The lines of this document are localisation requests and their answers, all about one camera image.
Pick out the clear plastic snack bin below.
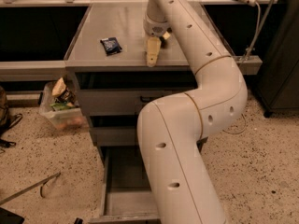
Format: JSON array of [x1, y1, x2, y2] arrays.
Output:
[[39, 77, 88, 130]]

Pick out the grey metal drawer cabinet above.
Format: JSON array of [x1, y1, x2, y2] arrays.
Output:
[[64, 2, 263, 224]]

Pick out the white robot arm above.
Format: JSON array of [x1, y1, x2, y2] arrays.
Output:
[[137, 0, 248, 224]]

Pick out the white power cable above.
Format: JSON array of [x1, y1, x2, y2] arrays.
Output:
[[222, 2, 263, 135]]

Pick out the dark cabinet on wheels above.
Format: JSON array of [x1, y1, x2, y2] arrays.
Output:
[[253, 0, 299, 118]]

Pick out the metal rod on floor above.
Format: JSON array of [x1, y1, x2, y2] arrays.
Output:
[[0, 172, 61, 205]]

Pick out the yellow green sponge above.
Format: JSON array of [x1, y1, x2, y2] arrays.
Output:
[[160, 38, 166, 48]]

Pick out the grey middle drawer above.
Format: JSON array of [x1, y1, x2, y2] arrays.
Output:
[[90, 114, 137, 147]]

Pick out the black device bottom left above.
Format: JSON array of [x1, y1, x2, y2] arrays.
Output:
[[0, 207, 24, 224]]

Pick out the dark backpack with straps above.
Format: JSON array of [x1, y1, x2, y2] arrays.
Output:
[[0, 86, 22, 153]]

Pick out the grey top drawer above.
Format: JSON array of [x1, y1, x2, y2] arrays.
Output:
[[76, 71, 197, 116]]

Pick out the dark blue snack packet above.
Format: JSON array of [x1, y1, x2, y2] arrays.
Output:
[[100, 37, 122, 56]]

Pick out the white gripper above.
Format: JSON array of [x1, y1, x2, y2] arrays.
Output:
[[143, 11, 171, 67]]

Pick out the grey open bottom drawer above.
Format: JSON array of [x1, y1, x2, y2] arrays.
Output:
[[89, 146, 161, 224]]

